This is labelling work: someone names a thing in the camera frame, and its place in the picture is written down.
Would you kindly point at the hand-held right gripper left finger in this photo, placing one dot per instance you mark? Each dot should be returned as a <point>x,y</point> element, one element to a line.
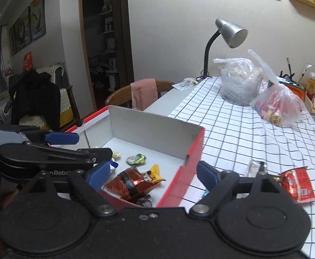
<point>99,174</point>

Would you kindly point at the clear packet on table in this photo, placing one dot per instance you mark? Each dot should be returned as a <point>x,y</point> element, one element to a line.
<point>185,83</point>

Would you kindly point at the clear plastic bag with container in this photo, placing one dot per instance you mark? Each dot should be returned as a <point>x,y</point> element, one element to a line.
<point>239,83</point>

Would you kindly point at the small dark framed poster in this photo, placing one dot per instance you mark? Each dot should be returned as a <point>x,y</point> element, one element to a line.
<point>12,40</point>

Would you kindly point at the shiny brown-red snack packet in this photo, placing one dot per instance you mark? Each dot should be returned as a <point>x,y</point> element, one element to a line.
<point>127,183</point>

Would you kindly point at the medium dark framed poster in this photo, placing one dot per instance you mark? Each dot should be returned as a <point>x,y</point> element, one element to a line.
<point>23,29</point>

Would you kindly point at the wooden chair with towel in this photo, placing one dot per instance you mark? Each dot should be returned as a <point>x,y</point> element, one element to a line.
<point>165,85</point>

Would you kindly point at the black paintbrush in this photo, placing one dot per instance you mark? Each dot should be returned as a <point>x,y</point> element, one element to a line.
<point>290,68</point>

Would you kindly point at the bookshelf in doorway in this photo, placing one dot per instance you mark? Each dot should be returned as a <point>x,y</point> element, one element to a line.
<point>108,32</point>

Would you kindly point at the large dark framed poster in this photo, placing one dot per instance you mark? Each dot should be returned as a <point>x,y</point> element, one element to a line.
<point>38,16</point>

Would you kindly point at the small blue candy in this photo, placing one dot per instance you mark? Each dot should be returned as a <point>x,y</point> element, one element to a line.
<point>114,164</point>

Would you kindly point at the green candy packet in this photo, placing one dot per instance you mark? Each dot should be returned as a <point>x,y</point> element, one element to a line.
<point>136,158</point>

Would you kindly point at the orange drink bottle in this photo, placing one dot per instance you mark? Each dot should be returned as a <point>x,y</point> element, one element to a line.
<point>311,86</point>

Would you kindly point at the black jacket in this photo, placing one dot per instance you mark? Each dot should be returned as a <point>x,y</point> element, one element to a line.
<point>36,97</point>

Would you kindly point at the thin paintbrush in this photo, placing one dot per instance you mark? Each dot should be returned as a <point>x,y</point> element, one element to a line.
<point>301,77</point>

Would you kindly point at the yellow zigzag-edged snack packet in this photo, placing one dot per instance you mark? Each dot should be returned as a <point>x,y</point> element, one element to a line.
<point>155,171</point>

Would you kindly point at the green and orange pencil case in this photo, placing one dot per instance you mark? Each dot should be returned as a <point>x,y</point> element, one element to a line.
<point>295,89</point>

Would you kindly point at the armchair with yellow cover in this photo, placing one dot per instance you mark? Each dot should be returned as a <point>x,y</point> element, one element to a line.
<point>65,97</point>

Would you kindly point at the red cardboard box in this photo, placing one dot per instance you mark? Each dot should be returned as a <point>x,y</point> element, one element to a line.
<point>179,183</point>

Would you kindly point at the light blue snack packet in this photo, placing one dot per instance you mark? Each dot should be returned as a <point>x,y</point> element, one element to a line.
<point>206,193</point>

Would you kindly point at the silver snack packet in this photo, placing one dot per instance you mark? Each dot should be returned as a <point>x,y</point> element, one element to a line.
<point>253,168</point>

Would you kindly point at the pale yellow snack packet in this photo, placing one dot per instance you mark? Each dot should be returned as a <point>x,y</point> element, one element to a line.
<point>116,155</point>

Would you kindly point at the pink towel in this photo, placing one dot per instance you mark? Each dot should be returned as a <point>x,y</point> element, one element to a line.
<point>144,94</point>

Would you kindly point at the black-checked white tablecloth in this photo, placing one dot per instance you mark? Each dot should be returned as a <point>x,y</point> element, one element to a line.
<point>241,140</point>

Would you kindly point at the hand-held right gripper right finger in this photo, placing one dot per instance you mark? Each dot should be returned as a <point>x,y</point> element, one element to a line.
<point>207,175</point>

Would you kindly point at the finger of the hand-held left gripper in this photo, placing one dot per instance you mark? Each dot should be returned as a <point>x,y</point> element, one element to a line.
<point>92,155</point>
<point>63,139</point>

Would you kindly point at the pink plastic bag of food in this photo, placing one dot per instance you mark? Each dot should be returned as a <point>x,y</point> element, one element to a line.
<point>278,105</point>

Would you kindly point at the silver desk lamp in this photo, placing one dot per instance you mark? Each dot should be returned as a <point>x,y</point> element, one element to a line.
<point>233,33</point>

